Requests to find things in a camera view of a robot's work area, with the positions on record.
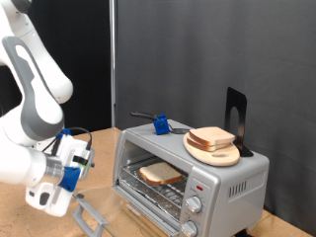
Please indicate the aluminium foil sheet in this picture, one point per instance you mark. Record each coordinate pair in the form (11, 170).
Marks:
(161, 205)

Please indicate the silver oven knob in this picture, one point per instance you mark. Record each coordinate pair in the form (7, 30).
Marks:
(193, 204)
(189, 229)

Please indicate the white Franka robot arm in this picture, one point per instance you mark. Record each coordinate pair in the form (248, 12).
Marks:
(39, 108)

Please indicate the black spatula with blue block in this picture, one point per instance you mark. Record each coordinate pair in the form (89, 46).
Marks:
(161, 125)

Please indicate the black metal bookend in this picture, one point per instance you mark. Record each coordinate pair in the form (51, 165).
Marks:
(242, 108)

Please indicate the white bread slice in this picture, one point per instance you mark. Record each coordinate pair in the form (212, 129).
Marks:
(159, 173)
(212, 135)
(204, 147)

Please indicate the grey backdrop cloth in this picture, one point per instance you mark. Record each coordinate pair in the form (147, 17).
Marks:
(214, 49)

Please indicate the silver toaster oven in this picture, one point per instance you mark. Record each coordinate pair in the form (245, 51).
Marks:
(237, 204)

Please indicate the oval wooden cutting board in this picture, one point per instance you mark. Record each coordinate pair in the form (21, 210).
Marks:
(217, 159)

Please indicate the black curtain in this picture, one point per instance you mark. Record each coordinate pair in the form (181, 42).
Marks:
(89, 49)

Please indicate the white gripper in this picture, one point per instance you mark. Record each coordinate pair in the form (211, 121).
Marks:
(61, 204)

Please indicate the vertical metal pole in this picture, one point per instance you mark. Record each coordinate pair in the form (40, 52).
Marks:
(113, 65)

